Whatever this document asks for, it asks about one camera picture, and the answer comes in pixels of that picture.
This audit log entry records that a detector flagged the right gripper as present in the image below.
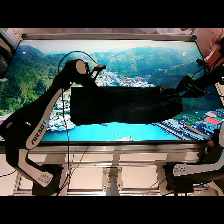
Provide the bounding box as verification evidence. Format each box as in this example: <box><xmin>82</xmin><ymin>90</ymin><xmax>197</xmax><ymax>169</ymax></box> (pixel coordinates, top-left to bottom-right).
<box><xmin>175</xmin><ymin>75</ymin><xmax>201</xmax><ymax>99</ymax></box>

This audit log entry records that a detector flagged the black garment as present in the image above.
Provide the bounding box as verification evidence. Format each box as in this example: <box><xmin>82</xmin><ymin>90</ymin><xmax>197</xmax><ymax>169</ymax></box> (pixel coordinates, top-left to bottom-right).
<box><xmin>69</xmin><ymin>85</ymin><xmax>184</xmax><ymax>127</ymax></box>

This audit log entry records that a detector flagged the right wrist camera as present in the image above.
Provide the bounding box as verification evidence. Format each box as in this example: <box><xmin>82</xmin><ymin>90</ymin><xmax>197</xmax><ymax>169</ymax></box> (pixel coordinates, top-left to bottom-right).
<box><xmin>195</xmin><ymin>58</ymin><xmax>212</xmax><ymax>76</ymax></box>

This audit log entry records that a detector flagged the silver frame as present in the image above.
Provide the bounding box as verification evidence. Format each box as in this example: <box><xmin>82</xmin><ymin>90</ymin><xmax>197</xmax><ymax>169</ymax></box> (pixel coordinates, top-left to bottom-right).
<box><xmin>0</xmin><ymin>141</ymin><xmax>224</xmax><ymax>197</ymax></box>

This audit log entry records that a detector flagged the black cable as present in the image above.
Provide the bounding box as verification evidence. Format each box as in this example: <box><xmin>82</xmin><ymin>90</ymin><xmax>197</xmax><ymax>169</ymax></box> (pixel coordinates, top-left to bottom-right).
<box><xmin>57</xmin><ymin>50</ymin><xmax>100</xmax><ymax>193</ymax></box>

